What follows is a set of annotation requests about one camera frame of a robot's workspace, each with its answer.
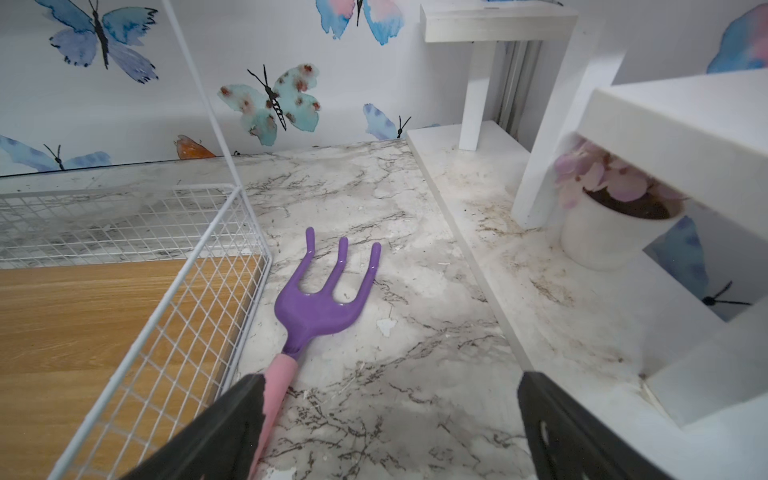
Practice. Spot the white wire three-tier shelf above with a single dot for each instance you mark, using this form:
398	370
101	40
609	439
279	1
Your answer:
130	255

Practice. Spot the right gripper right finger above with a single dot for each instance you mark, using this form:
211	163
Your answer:
567	442

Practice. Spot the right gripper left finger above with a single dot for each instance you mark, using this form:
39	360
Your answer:
218	444

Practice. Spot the small white pot purple flowers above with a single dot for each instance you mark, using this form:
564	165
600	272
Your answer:
613	209

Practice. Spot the purple plastic scoop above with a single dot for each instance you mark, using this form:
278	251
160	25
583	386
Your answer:
306	316

